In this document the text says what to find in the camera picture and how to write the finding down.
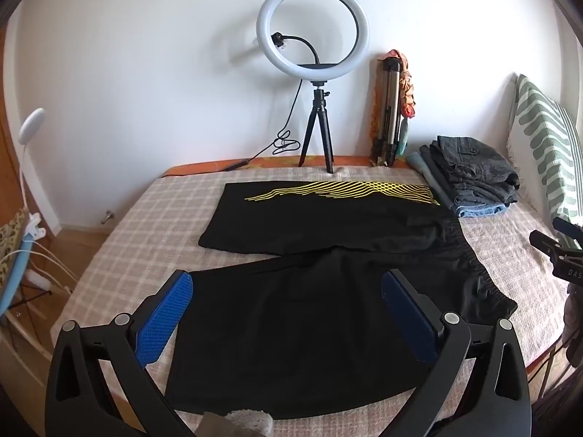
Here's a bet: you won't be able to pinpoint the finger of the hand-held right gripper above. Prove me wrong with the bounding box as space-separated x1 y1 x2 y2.
529 231 575 261
552 217 583 238

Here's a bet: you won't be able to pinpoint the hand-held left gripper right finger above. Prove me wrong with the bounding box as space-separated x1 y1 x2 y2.
380 268 533 437

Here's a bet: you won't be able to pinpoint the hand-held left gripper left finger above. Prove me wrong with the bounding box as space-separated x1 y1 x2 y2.
44 269 194 437

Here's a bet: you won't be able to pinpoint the black pants with yellow print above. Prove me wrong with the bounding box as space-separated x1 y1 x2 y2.
165 181 517 420

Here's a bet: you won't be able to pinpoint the folded blue jeans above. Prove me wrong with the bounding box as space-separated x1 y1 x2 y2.
449 191 508 218

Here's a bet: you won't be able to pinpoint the green striped pillow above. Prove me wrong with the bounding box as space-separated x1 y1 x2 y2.
506 74 583 237

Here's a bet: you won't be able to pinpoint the beige checkered blanket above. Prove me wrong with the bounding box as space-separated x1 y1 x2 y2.
59 164 575 437

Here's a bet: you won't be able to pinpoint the stack of folded jeans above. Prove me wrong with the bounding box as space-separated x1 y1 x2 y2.
421 135 521 205

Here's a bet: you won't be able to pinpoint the white power strip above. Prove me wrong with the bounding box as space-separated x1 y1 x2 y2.
25 268 52 290

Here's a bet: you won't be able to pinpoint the folded teal cloth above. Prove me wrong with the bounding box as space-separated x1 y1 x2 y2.
406 151 456 210

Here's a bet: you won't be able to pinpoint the orange bed sheet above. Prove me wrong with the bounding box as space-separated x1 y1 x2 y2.
161 155 411 178

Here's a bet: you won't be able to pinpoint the light blue ironing board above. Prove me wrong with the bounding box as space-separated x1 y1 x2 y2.
0 232 36 316

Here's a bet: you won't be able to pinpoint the leopard print cloth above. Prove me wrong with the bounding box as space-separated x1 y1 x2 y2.
0 207 30 275

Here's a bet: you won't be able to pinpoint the orange floral scarf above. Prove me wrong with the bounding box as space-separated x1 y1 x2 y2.
370 49 417 155

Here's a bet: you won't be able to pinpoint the small black tripod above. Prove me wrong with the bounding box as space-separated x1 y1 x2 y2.
298 81 335 174

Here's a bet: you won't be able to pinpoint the folded silver tripod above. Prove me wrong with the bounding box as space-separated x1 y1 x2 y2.
371 57 404 167

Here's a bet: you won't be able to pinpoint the wooden door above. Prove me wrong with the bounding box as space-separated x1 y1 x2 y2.
0 23 26 237

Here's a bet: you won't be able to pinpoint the white clip lamp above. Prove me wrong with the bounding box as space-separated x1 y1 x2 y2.
17 108 47 243

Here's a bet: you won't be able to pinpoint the black gooseneck phone holder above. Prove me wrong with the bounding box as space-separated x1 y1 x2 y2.
272 32 322 67

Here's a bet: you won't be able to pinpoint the black power cable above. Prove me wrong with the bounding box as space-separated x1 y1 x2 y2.
219 83 305 172

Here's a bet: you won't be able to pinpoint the white ring light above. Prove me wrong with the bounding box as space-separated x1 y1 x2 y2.
256 0 365 83

